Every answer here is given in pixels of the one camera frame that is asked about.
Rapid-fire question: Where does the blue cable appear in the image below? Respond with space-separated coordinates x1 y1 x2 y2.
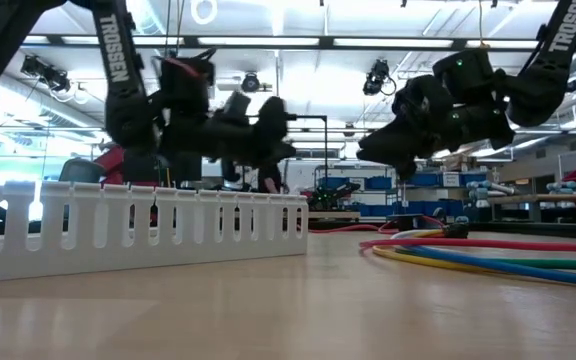
400 244 576 290

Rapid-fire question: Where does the black overhead camera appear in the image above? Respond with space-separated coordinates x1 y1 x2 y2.
361 58 398 97

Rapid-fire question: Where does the grey office chair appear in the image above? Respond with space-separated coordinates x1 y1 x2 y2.
59 158 108 184

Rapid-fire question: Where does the black dome camera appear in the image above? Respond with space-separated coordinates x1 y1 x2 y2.
240 71 274 94

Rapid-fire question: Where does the yellow cable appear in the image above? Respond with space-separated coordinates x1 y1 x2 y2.
370 228 534 276

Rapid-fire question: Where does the red tag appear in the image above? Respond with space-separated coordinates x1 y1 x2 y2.
163 56 202 79

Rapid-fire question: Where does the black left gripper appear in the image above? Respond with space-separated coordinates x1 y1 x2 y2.
187 96 298 184

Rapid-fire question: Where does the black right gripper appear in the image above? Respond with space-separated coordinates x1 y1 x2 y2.
356 117 452 182

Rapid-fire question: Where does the thin red wire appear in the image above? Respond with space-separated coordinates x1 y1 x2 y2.
296 215 447 235

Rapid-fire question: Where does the wooden workbench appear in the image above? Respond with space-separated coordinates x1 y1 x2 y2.
487 193 576 224

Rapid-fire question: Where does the green cable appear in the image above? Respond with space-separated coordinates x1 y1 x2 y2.
392 248 576 273

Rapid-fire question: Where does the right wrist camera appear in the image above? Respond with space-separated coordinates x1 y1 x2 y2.
391 74 443 120

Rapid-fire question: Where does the black monitor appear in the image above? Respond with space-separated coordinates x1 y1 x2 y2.
122 147 204 190

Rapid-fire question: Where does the white slotted cable duct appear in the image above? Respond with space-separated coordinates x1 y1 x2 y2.
0 177 310 285

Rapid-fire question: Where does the coloured wire bundle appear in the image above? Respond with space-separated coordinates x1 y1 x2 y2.
357 237 576 256

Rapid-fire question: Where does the black ceiling camera rig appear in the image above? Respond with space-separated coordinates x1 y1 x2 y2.
20 54 72 94

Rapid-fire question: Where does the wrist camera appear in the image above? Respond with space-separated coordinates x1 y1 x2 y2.
391 74 443 120
221 90 253 126

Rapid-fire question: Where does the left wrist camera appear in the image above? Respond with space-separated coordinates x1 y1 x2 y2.
221 90 253 126

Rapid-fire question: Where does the red machine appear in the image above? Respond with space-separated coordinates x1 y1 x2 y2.
93 144 126 186

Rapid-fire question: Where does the white hanging ring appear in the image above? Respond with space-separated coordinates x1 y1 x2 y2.
189 0 220 26

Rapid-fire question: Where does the pale blue tube roll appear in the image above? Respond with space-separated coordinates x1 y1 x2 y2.
465 179 520 209
546 181 576 196

